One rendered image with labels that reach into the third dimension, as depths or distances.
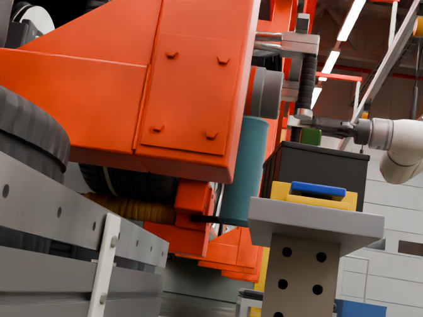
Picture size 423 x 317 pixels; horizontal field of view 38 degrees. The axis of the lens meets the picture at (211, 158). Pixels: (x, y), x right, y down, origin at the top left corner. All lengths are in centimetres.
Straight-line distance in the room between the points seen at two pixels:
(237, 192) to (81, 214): 91
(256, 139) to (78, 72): 53
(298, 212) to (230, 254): 442
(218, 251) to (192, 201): 370
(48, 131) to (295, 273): 40
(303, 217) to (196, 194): 75
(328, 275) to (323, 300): 4
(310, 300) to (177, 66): 44
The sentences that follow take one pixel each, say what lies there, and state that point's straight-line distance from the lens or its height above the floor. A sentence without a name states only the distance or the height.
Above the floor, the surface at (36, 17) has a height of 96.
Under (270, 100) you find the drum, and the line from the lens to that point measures 159.
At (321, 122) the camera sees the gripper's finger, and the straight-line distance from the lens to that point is 176.
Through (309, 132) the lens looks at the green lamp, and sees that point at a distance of 120.
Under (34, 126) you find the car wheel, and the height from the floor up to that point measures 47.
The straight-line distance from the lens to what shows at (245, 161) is 144.
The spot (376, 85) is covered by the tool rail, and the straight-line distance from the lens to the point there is 696.
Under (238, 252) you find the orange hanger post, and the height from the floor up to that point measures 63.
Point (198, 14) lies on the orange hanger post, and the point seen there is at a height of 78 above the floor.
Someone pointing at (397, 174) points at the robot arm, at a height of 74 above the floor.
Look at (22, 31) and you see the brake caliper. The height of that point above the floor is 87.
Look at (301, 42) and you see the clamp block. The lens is 150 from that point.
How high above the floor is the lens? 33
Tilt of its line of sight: 12 degrees up
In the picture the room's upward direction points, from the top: 9 degrees clockwise
